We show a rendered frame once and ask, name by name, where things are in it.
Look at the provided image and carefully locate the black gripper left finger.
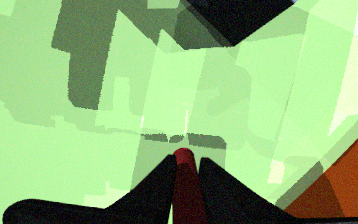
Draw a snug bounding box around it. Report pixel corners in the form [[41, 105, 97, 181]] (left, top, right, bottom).
[[2, 154, 177, 224]]

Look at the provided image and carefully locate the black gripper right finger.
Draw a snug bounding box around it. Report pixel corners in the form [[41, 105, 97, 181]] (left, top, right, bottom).
[[198, 157, 358, 224]]

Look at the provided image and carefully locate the dark blue box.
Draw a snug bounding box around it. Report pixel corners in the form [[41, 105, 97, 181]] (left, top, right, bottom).
[[187, 0, 298, 47]]

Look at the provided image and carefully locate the dark red peg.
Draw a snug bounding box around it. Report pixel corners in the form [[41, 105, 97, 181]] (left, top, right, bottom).
[[172, 148, 208, 224]]

